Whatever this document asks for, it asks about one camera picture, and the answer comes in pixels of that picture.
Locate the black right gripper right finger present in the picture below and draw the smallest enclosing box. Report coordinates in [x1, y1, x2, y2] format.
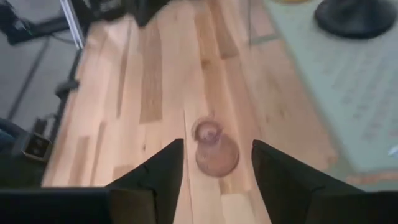
[251, 139, 398, 224]

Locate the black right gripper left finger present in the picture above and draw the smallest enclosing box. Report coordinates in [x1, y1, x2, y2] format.
[0, 138, 185, 224]

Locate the pink ribbed glass candle holder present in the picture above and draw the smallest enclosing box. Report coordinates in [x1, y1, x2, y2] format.
[191, 119, 241, 179]

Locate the pale green side table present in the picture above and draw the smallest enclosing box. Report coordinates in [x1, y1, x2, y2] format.
[248, 0, 398, 191]

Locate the black table frame rail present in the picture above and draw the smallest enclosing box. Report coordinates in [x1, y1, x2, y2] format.
[46, 46, 83, 144]

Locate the black rail clamp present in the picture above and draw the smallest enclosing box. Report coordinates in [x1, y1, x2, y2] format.
[55, 79, 80, 98]

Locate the silver diagonal frame bar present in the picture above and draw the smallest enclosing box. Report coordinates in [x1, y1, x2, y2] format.
[60, 0, 85, 50]

